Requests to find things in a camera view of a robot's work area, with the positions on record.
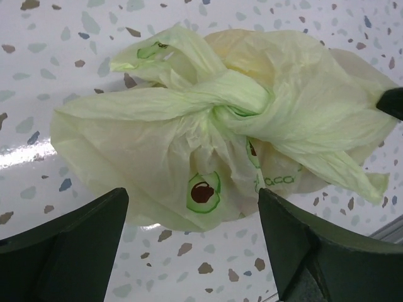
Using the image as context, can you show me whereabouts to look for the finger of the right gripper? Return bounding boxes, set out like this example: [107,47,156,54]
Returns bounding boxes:
[376,87,403,120]

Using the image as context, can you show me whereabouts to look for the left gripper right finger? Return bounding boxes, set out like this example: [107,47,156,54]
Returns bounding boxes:
[258,189,402,301]

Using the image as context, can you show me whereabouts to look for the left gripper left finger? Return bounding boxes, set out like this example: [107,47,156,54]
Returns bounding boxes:
[1,188,129,301]

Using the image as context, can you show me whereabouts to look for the green avocado print plastic bag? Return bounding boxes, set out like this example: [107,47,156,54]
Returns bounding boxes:
[50,26,397,232]

